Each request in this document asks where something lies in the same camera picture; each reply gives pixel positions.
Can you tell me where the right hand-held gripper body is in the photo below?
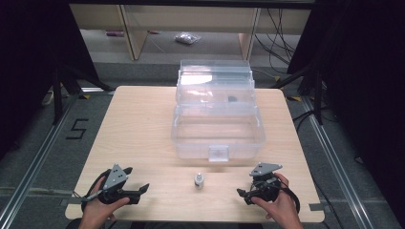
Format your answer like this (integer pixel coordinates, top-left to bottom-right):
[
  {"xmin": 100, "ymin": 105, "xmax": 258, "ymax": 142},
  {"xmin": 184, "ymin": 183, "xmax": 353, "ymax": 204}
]
[{"xmin": 248, "ymin": 162, "xmax": 284, "ymax": 202}]

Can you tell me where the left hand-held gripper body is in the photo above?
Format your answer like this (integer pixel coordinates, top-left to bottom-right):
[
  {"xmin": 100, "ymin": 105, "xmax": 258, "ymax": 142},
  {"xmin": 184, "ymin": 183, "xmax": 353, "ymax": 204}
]
[{"xmin": 96, "ymin": 163, "xmax": 141, "ymax": 205}]

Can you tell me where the small bottle with grey cap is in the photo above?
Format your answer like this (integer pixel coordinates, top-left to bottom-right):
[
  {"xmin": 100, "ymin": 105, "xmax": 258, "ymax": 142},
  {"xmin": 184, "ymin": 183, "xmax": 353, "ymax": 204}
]
[{"xmin": 194, "ymin": 173, "xmax": 205, "ymax": 191}]

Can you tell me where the clear plastic storage box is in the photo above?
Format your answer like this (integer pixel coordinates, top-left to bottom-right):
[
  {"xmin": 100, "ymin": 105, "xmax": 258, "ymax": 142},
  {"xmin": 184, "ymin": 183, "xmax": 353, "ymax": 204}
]
[{"xmin": 170, "ymin": 59, "xmax": 266, "ymax": 163}]

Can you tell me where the person's right hand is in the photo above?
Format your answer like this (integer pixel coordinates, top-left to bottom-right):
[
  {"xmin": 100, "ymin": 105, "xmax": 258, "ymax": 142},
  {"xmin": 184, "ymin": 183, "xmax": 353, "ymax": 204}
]
[{"xmin": 250, "ymin": 172, "xmax": 303, "ymax": 225}]

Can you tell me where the person's left hand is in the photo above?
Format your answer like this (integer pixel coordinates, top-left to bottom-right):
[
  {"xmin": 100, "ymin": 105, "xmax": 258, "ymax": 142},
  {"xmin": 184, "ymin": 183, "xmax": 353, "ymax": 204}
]
[{"xmin": 79, "ymin": 176, "xmax": 131, "ymax": 224}]

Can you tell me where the black metal stand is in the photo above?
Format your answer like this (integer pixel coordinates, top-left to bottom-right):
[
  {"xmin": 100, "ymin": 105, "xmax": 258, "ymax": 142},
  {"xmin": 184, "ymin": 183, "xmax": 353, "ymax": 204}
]
[
  {"xmin": 52, "ymin": 62, "xmax": 117, "ymax": 126},
  {"xmin": 269, "ymin": 62, "xmax": 325, "ymax": 126}
]

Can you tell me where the light wooden shelf unit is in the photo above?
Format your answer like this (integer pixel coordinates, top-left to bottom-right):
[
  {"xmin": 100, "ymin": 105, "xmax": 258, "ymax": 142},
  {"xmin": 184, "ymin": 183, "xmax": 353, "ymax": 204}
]
[{"xmin": 69, "ymin": 4, "xmax": 311, "ymax": 62}]

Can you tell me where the crumpled clear plastic bag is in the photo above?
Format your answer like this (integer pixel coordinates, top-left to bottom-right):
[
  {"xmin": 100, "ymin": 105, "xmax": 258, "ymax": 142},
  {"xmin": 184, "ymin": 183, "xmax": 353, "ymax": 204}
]
[{"xmin": 174, "ymin": 31, "xmax": 203, "ymax": 46}]

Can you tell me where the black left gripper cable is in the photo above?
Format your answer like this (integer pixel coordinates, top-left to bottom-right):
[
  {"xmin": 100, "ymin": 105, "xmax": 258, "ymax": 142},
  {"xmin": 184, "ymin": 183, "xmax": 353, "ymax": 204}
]
[{"xmin": 72, "ymin": 169, "xmax": 112, "ymax": 213}]

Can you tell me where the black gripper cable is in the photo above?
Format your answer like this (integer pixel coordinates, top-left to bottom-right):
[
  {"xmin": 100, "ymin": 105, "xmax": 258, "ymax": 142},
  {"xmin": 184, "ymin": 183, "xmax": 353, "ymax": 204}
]
[
  {"xmin": 280, "ymin": 186, "xmax": 302, "ymax": 215},
  {"xmin": 72, "ymin": 169, "xmax": 112, "ymax": 213}
]

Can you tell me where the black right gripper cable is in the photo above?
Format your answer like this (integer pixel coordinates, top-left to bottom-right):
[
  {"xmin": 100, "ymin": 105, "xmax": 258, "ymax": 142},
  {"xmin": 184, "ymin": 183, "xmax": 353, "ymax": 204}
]
[{"xmin": 280, "ymin": 186, "xmax": 302, "ymax": 215}]

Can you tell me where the aluminium floor rail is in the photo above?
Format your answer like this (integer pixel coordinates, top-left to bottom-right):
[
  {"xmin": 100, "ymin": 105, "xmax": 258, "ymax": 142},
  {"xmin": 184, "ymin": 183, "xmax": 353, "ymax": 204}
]
[
  {"xmin": 301, "ymin": 95, "xmax": 376, "ymax": 229},
  {"xmin": 0, "ymin": 94, "xmax": 80, "ymax": 229}
]

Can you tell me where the black floor cable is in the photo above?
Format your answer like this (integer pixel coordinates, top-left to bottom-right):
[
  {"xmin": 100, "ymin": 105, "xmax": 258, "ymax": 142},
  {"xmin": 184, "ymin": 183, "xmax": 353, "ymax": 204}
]
[{"xmin": 291, "ymin": 107, "xmax": 320, "ymax": 132}]

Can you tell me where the bundle of black cables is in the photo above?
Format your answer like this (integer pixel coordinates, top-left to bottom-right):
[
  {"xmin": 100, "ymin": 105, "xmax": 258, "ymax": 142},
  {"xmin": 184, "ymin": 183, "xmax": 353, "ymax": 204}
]
[{"xmin": 253, "ymin": 8, "xmax": 298, "ymax": 74}]

